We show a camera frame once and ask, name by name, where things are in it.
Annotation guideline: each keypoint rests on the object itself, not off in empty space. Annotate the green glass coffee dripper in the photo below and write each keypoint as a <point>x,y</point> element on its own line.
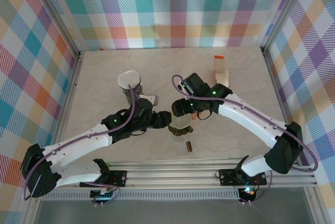
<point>180,131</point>

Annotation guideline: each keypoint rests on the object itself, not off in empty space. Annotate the orange glass server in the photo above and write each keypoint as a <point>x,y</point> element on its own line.
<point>194,117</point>

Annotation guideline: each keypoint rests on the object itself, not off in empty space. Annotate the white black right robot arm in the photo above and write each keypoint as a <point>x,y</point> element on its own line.
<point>248,116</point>

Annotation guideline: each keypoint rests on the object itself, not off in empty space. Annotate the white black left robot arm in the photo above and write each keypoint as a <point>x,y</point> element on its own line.
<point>78,143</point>

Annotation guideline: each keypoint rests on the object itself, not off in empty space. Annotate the tan holder with orange tip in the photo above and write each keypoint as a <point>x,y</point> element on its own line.
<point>218,65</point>

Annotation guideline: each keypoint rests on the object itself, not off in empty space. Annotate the controller board with green lights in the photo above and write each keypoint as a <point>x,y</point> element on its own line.
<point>103,195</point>
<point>247,192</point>

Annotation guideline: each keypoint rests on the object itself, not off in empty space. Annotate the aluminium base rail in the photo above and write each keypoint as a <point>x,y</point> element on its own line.
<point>170,175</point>

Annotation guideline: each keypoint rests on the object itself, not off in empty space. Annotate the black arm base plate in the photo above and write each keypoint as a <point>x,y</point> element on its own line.
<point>227,178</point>
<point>120,178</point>

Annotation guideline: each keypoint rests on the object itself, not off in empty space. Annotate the aluminium side rail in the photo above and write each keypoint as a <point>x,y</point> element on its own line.
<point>275,77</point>
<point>68,98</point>

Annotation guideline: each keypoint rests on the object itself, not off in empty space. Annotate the aluminium corner post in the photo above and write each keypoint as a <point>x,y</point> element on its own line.
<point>56,12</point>
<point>284,12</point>

